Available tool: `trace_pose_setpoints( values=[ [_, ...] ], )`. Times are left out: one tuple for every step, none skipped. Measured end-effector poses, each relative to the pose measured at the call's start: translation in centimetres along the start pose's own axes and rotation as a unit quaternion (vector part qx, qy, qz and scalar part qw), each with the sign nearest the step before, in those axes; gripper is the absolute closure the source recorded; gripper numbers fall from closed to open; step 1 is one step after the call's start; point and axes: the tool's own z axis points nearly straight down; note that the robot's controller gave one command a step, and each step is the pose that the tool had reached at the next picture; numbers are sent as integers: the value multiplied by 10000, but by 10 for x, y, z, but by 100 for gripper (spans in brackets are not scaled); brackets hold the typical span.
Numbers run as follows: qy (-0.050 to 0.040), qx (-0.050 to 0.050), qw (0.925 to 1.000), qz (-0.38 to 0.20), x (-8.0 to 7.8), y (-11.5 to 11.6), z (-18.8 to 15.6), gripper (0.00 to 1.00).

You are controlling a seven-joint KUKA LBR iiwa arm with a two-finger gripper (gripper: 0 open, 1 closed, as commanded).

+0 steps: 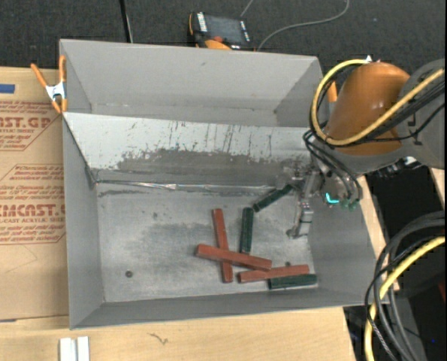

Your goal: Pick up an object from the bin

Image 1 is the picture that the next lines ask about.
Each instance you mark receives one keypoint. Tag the grey metal bin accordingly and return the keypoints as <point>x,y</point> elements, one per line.
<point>170,220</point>

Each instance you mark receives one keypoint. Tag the red-brown flat block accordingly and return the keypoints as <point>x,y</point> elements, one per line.
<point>245,259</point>
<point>283,272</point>
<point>220,231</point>

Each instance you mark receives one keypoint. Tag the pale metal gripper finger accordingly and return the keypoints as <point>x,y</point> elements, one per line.
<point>306,218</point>
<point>296,216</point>

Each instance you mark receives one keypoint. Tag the brown cardboard board red print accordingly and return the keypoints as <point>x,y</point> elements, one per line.
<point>28,261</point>

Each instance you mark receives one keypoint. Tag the dark green flat block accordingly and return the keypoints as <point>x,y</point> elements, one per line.
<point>246,231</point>
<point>292,281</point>
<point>272,198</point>

